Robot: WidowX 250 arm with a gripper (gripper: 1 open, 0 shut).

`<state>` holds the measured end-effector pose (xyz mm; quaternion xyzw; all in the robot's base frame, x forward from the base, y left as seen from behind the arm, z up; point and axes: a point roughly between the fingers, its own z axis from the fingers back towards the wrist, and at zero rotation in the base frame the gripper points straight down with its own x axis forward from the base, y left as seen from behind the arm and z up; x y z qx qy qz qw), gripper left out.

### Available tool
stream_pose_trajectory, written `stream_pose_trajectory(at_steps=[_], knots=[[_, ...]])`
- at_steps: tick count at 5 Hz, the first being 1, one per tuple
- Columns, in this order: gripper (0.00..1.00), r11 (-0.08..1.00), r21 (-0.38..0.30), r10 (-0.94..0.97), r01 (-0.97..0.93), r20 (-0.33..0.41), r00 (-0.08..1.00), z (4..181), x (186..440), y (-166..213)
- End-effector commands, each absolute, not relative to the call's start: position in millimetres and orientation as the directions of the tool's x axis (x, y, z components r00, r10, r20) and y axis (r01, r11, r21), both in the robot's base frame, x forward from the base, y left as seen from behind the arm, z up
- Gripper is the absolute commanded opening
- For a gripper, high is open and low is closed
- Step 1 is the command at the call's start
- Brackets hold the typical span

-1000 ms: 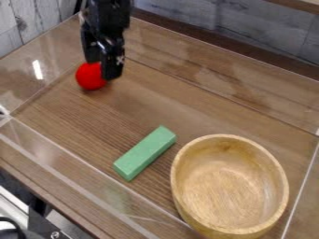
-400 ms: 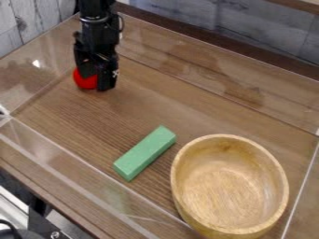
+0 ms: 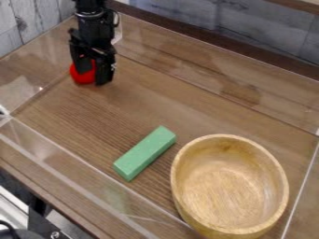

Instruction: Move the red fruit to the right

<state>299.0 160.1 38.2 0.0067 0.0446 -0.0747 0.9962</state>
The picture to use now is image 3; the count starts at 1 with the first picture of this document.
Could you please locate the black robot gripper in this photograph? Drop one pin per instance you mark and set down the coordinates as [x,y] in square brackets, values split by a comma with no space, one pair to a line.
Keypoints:
[93,35]

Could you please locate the red plush strawberry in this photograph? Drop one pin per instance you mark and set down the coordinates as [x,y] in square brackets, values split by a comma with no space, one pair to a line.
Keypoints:
[85,78]

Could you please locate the green rectangular block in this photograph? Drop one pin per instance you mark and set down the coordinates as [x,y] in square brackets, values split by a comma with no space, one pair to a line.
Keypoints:
[135,160]

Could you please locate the wooden bowl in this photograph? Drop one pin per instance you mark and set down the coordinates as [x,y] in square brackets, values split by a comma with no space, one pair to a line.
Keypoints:
[229,187]

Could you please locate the clear acrylic corner bracket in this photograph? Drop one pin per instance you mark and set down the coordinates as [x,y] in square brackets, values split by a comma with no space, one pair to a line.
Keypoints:
[117,31]

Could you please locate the clear acrylic tray wall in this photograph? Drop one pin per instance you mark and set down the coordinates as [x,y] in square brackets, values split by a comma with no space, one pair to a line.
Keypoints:
[65,130]

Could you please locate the black metal mount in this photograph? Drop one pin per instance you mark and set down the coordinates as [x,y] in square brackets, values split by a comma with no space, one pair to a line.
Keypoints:
[42,227]

